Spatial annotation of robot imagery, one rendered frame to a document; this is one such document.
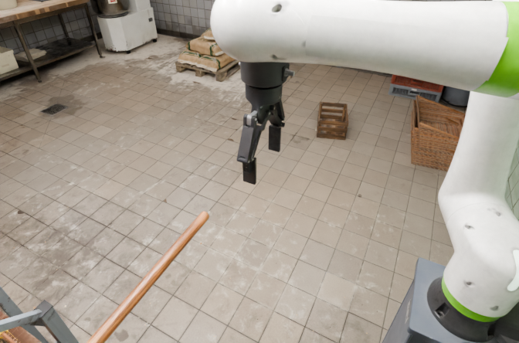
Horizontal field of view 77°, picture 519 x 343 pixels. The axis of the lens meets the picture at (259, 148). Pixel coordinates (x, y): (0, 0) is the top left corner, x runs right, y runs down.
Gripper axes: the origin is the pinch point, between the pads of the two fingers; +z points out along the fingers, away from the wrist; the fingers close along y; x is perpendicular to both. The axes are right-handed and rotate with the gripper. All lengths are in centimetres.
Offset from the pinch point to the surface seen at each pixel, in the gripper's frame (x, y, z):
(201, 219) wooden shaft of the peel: 18.4, -2.5, 25.9
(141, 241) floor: 117, 47, 145
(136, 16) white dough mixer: 397, 361, 84
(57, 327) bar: 56, -36, 61
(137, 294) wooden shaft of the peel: 19.1, -28.9, 26.4
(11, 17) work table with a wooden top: 426, 189, 52
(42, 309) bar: 57, -36, 52
